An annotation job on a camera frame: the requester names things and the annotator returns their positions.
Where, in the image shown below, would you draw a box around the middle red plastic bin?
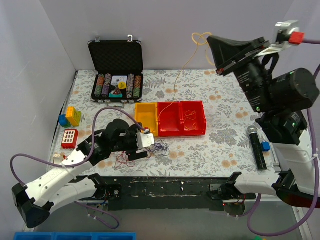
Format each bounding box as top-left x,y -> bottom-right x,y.
157,102 -> 182,137

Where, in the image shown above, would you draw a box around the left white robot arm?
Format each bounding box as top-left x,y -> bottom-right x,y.
11,119 -> 155,229

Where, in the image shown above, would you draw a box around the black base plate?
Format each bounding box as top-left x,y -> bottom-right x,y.
84,174 -> 256,211

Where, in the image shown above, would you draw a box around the small blue brick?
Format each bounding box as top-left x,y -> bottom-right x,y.
260,141 -> 271,152

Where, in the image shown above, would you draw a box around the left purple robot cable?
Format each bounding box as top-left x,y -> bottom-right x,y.
9,107 -> 150,230

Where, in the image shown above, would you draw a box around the yellow green blue brick stack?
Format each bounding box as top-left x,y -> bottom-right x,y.
58,106 -> 82,128

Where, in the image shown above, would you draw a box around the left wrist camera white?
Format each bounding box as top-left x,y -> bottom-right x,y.
136,132 -> 155,150

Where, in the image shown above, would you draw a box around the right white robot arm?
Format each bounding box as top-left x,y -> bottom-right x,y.
207,35 -> 320,208

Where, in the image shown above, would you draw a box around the blue tray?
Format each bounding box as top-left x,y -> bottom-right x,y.
13,232 -> 137,240

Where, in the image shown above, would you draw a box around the red plastic bin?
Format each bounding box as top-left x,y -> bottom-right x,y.
157,102 -> 182,137
180,101 -> 207,136

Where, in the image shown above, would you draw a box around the black microphone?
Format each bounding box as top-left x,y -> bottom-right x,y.
247,126 -> 267,171

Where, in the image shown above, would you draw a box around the right red plastic bin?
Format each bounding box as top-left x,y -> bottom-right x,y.
180,101 -> 207,136

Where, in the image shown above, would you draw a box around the yellow plastic bin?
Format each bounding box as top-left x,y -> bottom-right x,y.
134,102 -> 159,137

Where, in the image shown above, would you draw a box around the green object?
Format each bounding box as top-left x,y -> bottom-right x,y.
253,235 -> 267,240

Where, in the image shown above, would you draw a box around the floral table mat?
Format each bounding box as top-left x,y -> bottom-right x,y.
49,69 -> 276,179

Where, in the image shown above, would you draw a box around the red white toy brick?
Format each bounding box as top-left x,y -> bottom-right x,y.
61,129 -> 79,149

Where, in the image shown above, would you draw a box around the black poker chip case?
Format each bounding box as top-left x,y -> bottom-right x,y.
87,34 -> 144,105

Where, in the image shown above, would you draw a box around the yellow cable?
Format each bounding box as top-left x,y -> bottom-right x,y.
156,31 -> 216,131

